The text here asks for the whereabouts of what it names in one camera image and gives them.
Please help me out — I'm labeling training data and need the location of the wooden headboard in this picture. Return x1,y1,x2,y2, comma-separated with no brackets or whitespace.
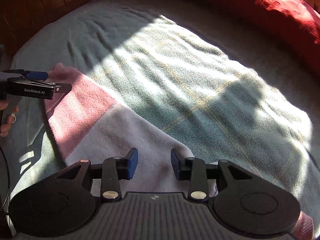
1,0,91,56

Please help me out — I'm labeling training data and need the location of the green plaid bed blanket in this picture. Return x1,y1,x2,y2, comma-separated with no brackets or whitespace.
1,0,319,236

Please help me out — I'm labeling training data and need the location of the pink and white sweater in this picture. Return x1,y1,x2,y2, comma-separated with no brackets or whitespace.
43,62,315,240

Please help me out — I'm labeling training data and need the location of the red duvet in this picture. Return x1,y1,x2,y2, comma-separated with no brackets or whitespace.
202,0,319,74

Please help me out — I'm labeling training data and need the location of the person's left hand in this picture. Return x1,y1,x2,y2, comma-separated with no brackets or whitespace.
0,100,18,137

